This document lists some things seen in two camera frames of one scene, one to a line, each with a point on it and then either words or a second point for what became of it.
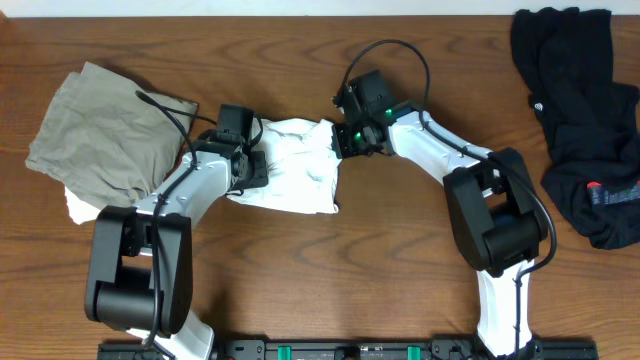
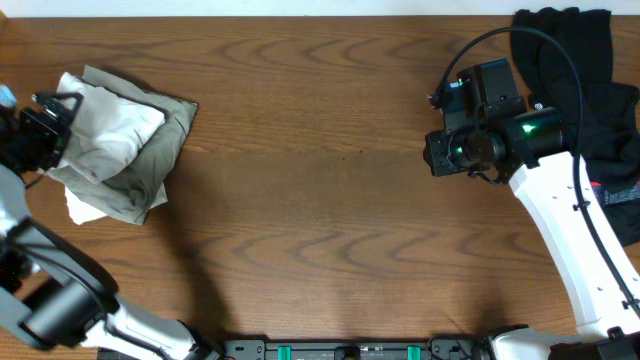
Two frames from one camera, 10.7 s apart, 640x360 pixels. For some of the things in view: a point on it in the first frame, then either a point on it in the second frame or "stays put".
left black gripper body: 253,172 → 35,149
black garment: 590,120 stays put
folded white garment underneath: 78,210 stays put
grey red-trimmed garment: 600,196 stays put
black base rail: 360,350 stays put
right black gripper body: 354,140 → 452,154
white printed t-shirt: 302,167 → 104,129
